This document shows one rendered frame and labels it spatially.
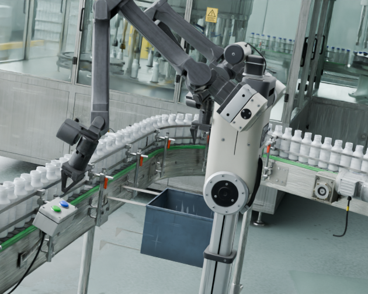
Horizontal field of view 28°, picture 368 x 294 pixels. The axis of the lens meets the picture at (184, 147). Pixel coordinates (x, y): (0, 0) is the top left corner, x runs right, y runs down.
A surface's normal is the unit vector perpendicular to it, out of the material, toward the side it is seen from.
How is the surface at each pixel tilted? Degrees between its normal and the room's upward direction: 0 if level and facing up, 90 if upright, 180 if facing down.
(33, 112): 90
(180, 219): 90
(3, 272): 90
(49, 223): 90
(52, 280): 0
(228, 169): 101
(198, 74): 64
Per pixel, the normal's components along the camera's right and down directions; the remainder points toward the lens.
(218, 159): -0.29, 0.36
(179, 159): 0.66, 0.26
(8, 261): 0.95, 0.19
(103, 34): 0.12, -0.13
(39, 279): 0.14, -0.97
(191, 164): 0.48, 0.26
